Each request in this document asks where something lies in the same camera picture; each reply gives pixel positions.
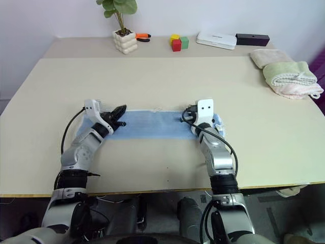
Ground green plant in white pot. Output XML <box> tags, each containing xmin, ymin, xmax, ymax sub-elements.
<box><xmin>95</xmin><ymin>0</ymin><xmax>138</xmax><ymax>55</ymax></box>

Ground orange black pliers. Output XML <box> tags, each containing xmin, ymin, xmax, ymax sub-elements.
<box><xmin>135</xmin><ymin>33</ymin><xmax>152</xmax><ymax>43</ymax></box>

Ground folded beige towel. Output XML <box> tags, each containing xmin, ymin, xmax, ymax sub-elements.
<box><xmin>249</xmin><ymin>48</ymin><xmax>296</xmax><ymax>70</ymax></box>

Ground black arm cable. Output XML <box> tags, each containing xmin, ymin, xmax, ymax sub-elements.
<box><xmin>180</xmin><ymin>114</ymin><xmax>239</xmax><ymax>179</ymax></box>
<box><xmin>61</xmin><ymin>107</ymin><xmax>88</xmax><ymax>156</ymax></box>

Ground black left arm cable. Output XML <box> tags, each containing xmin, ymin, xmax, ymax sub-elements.
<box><xmin>61</xmin><ymin>107</ymin><xmax>88</xmax><ymax>156</ymax></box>

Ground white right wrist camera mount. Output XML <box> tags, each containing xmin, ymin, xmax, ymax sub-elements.
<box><xmin>196</xmin><ymin>99</ymin><xmax>215</xmax><ymax>126</ymax></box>

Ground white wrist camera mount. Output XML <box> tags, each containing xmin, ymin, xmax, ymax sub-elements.
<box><xmin>83</xmin><ymin>99</ymin><xmax>110</xmax><ymax>128</ymax></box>
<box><xmin>196</xmin><ymin>99</ymin><xmax>215</xmax><ymax>126</ymax></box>

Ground folded light green towel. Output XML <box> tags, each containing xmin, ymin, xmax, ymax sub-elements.
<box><xmin>262</xmin><ymin>61</ymin><xmax>318</xmax><ymax>87</ymax></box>

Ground purple seat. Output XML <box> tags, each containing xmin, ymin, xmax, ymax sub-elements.
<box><xmin>308</xmin><ymin>50</ymin><xmax>325</xmax><ymax>86</ymax></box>

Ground silver robot body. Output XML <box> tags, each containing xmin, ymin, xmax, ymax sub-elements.
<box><xmin>0</xmin><ymin>227</ymin><xmax>325</xmax><ymax>244</ymax></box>

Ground light blue towel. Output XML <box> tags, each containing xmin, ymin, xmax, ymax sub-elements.
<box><xmin>76</xmin><ymin>108</ymin><xmax>228</xmax><ymax>141</ymax></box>

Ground black rectangular box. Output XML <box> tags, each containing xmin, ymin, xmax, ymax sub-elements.
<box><xmin>235</xmin><ymin>33</ymin><xmax>270</xmax><ymax>47</ymax></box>

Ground white flat box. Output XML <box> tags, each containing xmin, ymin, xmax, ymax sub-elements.
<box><xmin>196</xmin><ymin>31</ymin><xmax>238</xmax><ymax>50</ymax></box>

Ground folded pink towel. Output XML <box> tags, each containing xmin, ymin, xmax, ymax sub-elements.
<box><xmin>270</xmin><ymin>80</ymin><xmax>325</xmax><ymax>101</ymax></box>

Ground dark grey rounded shape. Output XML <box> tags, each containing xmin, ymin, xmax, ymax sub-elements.
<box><xmin>177</xmin><ymin>196</ymin><xmax>205</xmax><ymax>231</ymax></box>

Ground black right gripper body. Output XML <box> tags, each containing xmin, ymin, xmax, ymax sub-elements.
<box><xmin>182</xmin><ymin>109</ymin><xmax>198</xmax><ymax>124</ymax></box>

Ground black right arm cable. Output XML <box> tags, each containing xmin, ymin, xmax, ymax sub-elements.
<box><xmin>180</xmin><ymin>114</ymin><xmax>239</xmax><ymax>179</ymax></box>

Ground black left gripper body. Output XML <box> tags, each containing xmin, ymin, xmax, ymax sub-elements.
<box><xmin>100</xmin><ymin>111</ymin><xmax>120</xmax><ymax>132</ymax></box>

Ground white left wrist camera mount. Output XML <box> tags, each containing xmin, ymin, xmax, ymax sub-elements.
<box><xmin>83</xmin><ymin>99</ymin><xmax>110</xmax><ymax>128</ymax></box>

